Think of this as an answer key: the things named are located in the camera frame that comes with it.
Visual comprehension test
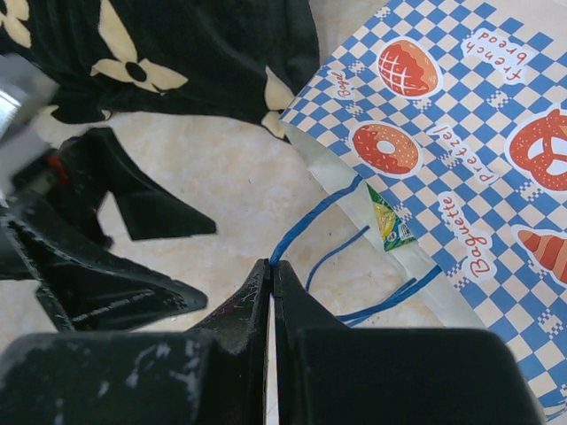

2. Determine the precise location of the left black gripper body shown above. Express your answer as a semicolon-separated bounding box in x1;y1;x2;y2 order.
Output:
0;127;116;333

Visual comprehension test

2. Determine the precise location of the blue checkered paper bag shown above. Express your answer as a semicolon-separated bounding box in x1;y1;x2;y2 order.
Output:
281;1;566;420

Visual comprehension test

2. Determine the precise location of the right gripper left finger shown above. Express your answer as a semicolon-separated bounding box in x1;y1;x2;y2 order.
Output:
1;260;270;424

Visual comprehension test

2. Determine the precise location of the yellow green snack packet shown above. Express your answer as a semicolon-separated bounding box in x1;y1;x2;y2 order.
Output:
368;185;415;251

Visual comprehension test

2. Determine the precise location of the black pillow with beige flowers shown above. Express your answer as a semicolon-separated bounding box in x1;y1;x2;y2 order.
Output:
1;0;320;138

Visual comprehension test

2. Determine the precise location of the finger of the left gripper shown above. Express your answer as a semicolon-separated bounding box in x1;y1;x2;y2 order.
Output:
8;194;207;332
95;127;217;241

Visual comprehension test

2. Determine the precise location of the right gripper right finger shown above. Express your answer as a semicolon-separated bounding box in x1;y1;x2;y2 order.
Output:
272;261;545;424

